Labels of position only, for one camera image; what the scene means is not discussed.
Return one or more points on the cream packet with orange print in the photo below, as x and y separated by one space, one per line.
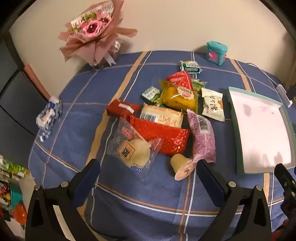
211 104

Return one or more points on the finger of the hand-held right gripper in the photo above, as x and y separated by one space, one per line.
285 179

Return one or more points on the blue plaid cloth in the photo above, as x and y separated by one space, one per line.
138 197

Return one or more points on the white power strip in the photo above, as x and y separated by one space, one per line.
285 96

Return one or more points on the colourful snack bags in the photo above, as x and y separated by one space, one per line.
13 171

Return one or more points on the pink paper flower bouquet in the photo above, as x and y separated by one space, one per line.
92 30

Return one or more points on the pink snack packet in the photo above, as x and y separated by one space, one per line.
203 141

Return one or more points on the jelly cup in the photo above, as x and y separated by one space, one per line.
180 165

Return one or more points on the white tray with green rim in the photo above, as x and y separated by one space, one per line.
261 129

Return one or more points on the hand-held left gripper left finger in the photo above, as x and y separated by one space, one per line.
89 179

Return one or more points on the green and white snack packet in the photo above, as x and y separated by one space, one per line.
190 66

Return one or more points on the teal toy box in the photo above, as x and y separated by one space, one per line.
216 52

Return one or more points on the red foil snack packet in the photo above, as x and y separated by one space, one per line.
166 139

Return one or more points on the red triangular snack packet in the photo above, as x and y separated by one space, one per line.
180 80

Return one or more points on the red box with white label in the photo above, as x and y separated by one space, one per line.
115 109

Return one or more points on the black charger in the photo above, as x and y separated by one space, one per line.
293 93

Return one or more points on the yellow bread packet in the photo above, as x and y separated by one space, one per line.
178 99

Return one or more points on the clear packet with round cake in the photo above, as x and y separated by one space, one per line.
134 150

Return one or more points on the beige cracker packet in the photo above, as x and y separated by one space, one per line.
166 118

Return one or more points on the blue and white packet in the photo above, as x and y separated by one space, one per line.
47 115

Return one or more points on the small green clear snack packet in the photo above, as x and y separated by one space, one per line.
198 84

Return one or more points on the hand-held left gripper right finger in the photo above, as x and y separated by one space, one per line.
208 178

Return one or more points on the dark cabinet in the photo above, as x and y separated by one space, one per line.
13 104

